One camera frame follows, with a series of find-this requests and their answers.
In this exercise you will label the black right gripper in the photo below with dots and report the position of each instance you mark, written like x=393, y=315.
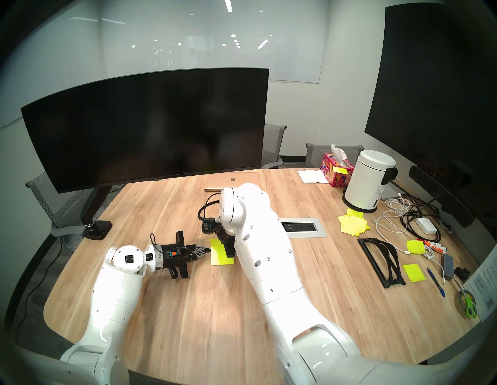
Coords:
x=228, y=244

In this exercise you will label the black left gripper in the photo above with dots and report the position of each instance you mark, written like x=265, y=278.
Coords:
x=171, y=256

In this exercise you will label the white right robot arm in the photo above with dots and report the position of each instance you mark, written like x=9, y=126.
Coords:
x=271, y=264

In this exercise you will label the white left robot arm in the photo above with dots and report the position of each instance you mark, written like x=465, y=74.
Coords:
x=112, y=295

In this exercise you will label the loose yellow sticky notes pile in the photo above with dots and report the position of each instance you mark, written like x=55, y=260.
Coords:
x=353, y=226

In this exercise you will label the curved black ultrawide monitor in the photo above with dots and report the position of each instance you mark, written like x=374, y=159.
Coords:
x=147, y=128

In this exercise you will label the yellow note on tissue box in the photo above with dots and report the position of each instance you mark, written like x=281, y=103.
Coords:
x=339, y=170

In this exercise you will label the crumpled yellow sticky note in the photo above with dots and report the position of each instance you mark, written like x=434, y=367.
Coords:
x=415, y=247

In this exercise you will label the yellow sticky pad right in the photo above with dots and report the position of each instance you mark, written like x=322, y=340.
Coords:
x=414, y=273

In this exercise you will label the rose gold closed laptop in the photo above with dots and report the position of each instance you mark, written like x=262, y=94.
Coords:
x=240, y=177

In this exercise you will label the silver table power outlet panel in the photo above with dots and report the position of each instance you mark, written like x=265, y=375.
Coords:
x=310, y=232

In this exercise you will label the white paper napkin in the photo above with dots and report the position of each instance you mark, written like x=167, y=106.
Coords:
x=312, y=176

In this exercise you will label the grey mesh office chair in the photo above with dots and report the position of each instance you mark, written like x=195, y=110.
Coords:
x=316, y=153
x=50, y=209
x=273, y=143

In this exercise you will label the colourful tissue box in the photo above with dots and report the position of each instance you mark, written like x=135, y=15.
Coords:
x=334, y=175

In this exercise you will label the white cylindrical trash can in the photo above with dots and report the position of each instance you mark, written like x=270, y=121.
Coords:
x=365, y=182

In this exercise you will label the black folding laptop stand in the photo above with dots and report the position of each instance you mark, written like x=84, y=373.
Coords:
x=392, y=283

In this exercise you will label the white power adapter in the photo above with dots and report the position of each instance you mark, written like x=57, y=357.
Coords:
x=426, y=226

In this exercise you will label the red white marker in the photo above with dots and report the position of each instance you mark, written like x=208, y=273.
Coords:
x=435, y=245

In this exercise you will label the blue pen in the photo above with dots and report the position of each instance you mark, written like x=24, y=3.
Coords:
x=435, y=282

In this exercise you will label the black video sound bar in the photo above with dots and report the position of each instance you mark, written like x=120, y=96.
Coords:
x=438, y=194

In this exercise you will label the grey whiteboard eraser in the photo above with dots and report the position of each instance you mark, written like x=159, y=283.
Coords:
x=447, y=266

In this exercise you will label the small black clip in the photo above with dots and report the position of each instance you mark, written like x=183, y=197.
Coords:
x=461, y=273

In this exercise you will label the clear tape roll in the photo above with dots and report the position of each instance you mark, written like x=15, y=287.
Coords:
x=460, y=306

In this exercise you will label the white printed paper sheet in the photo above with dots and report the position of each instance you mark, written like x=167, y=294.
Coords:
x=483, y=287

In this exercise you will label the glass wall whiteboard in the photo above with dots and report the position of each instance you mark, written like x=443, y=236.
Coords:
x=271, y=46

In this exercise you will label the large black wall television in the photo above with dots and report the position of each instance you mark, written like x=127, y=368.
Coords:
x=427, y=97

